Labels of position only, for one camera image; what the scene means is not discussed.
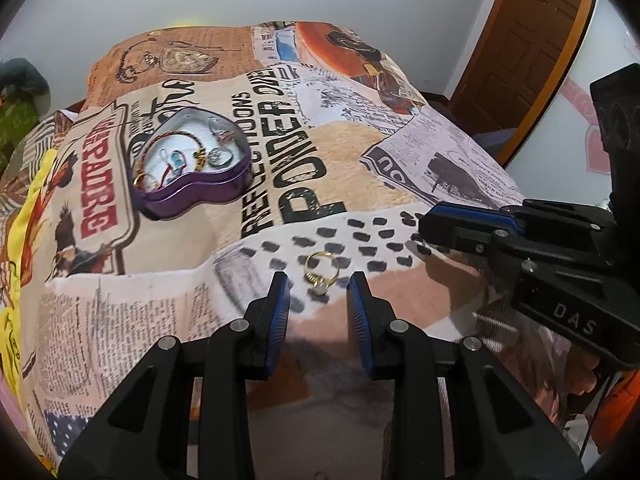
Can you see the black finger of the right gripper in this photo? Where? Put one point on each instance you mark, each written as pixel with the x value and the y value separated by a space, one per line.
pixel 465 234

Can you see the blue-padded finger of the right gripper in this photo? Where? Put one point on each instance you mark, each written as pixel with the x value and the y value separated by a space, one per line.
pixel 533 219

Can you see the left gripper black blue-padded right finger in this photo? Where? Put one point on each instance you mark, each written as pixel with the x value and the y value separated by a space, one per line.
pixel 454 403

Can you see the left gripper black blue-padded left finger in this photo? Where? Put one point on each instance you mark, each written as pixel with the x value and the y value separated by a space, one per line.
pixel 142 430

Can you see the purple heart-shaped tin box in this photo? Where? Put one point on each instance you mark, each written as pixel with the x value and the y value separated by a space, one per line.
pixel 170 174

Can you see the white sliding wardrobe door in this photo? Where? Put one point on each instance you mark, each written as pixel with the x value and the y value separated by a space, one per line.
pixel 563 158

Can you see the brown wooden door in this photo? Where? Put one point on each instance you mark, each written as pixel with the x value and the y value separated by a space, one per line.
pixel 524 51

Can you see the yellow cloth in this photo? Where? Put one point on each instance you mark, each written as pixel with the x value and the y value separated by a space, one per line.
pixel 11 279

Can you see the silver pendant in tin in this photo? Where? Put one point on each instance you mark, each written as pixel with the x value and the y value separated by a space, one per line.
pixel 219 157

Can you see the printed newspaper-pattern blanket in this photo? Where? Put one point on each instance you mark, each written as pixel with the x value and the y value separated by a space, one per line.
pixel 346 159

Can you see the striped patchwork quilt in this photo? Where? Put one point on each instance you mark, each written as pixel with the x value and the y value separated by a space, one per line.
pixel 27 158

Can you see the green patterned cloth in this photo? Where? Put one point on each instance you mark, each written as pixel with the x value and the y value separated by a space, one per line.
pixel 18 117

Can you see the grey plush pillow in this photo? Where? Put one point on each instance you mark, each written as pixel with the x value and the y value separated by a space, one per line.
pixel 20 78

